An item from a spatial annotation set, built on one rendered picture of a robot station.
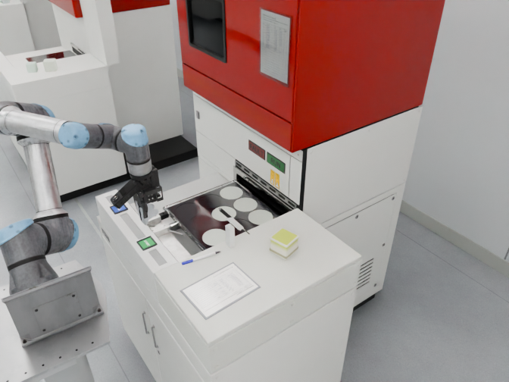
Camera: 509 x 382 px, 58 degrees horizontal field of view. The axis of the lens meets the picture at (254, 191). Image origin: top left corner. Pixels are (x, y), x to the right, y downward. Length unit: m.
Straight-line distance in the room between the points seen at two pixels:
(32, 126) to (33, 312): 0.57
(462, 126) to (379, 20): 1.44
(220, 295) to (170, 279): 0.18
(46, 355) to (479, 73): 2.51
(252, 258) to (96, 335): 0.56
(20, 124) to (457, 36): 2.32
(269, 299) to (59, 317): 0.67
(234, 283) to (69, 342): 0.56
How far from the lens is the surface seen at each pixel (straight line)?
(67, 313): 1.64
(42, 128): 1.52
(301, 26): 1.50
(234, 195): 2.00
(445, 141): 3.15
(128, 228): 1.78
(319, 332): 1.75
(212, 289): 1.49
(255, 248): 1.63
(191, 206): 1.95
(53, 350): 1.64
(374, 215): 2.28
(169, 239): 1.83
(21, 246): 1.64
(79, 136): 1.40
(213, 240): 1.76
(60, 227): 1.73
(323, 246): 1.65
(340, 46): 1.64
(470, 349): 2.79
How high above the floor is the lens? 2.04
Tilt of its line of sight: 34 degrees down
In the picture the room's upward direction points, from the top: straight up
